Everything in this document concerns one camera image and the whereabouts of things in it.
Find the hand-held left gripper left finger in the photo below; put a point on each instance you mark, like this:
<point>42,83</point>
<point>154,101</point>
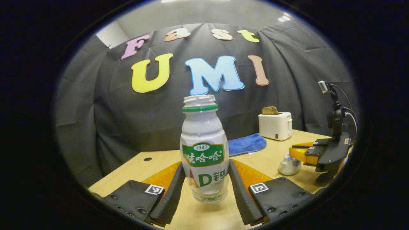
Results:
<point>172,195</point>

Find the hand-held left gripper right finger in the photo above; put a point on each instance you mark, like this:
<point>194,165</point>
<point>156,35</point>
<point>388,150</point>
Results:
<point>239,195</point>

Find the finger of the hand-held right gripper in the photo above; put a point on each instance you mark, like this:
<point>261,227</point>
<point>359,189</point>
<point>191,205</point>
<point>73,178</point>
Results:
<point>303,144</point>
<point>300,155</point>

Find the white blue ceramic teacup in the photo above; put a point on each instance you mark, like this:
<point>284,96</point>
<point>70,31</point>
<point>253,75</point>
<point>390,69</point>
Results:
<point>287,169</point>

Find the white plastic water bottle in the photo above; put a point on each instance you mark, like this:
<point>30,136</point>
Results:
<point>203,134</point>

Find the white toaster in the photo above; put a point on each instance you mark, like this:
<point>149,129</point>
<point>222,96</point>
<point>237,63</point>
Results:
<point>274,126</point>

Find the brown bread slice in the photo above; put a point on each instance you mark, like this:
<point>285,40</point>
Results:
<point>266,111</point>
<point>275,110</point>

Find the blue towel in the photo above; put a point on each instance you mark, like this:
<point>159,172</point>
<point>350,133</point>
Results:
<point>246,144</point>

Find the black backdrop cloth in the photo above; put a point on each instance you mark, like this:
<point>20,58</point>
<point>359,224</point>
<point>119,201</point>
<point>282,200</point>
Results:
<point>127,127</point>

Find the white ceiling light strip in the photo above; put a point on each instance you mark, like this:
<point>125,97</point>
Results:
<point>284,18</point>

